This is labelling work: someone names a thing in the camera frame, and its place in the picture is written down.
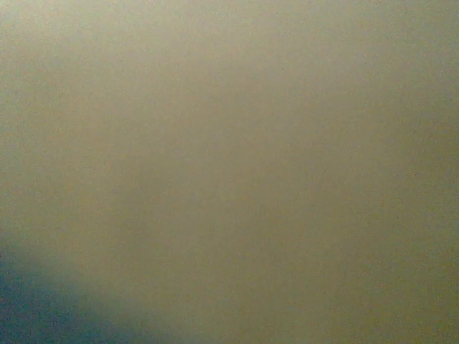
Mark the blue checkered paper bag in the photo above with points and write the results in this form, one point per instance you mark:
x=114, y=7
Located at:
x=236, y=171

